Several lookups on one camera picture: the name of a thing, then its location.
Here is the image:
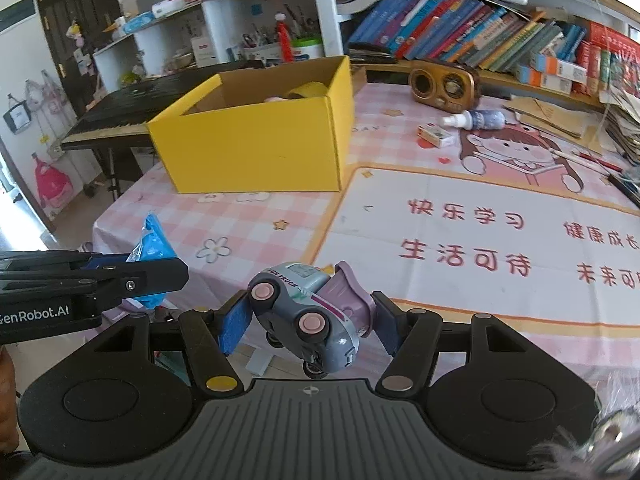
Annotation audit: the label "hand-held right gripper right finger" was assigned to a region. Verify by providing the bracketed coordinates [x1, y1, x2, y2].
[370, 291, 543, 397]

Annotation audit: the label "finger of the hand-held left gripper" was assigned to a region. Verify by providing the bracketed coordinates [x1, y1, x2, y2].
[0, 250, 130, 281]
[0, 258, 190, 313]

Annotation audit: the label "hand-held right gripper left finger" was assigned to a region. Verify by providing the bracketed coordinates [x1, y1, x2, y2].
[92, 292, 253, 396]

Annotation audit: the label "blue plastic packet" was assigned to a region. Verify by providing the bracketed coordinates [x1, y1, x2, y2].
[125, 213, 177, 309]

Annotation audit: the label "grey purple toy car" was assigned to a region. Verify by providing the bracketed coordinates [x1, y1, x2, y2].
[247, 260, 376, 381]

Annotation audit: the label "yellow cardboard box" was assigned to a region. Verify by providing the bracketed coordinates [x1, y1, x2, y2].
[146, 55, 356, 195]

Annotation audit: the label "pink checkered cloth covered desktop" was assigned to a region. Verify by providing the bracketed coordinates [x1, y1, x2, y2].
[92, 80, 640, 386]

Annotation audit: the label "white desktop shelf unit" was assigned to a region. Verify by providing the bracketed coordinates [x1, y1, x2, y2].
[92, 0, 321, 91]

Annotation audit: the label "black keyboard stand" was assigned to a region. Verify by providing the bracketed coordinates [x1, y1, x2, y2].
[85, 145, 131, 201]

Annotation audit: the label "pink backpack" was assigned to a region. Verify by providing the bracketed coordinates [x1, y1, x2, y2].
[32, 152, 76, 221]

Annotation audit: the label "white tote bag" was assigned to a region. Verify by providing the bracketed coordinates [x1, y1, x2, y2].
[2, 100, 32, 133]

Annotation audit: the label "black electronic keyboard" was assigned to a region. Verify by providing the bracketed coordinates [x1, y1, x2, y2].
[60, 60, 266, 151]

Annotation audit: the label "small white card box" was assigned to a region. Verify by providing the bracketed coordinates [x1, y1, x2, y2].
[417, 122, 455, 148]

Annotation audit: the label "white blue spray bottle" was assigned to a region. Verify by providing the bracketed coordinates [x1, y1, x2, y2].
[441, 109, 507, 131]

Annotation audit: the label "white paper box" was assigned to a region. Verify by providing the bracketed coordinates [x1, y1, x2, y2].
[190, 35, 216, 67]

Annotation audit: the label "yellow tape roll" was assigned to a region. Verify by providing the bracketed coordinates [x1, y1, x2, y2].
[286, 81, 331, 100]

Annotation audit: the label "wooden retro radio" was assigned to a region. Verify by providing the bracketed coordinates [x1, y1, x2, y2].
[409, 59, 482, 111]

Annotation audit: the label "white pen holder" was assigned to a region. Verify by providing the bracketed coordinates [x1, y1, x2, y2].
[242, 42, 281, 63]

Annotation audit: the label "dark door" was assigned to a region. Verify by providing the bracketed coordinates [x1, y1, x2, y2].
[31, 0, 126, 116]

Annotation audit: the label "red white pencil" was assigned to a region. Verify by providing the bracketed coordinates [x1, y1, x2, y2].
[550, 147, 623, 171]

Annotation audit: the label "brown cardboard sheets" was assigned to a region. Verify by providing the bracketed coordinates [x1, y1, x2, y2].
[502, 95, 603, 138]

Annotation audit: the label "black stapler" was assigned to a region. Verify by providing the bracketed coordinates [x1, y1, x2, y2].
[347, 47, 401, 63]

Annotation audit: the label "red tassel charm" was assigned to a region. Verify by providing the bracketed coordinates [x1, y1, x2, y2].
[276, 22, 293, 63]

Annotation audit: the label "black pen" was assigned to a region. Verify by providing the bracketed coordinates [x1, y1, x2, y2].
[607, 174, 640, 211]

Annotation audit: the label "white jar with green lid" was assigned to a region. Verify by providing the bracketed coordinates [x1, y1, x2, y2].
[291, 35, 325, 61]

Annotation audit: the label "small orange blue boxes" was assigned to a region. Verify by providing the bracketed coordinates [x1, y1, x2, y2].
[515, 52, 588, 93]

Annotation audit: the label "row of blue leaning books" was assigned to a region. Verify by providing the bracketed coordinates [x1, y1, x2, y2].
[347, 0, 588, 73]

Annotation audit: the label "stack of papers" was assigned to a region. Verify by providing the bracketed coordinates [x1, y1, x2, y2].
[602, 80, 640, 166]

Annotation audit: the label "white wooden bookshelf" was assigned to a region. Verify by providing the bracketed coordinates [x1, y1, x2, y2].
[310, 0, 640, 111]

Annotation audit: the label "stack of red books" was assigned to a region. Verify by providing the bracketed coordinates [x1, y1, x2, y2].
[575, 22, 640, 98]

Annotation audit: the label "grey furry keychain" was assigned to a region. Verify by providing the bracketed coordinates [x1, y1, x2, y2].
[530, 370, 640, 480]

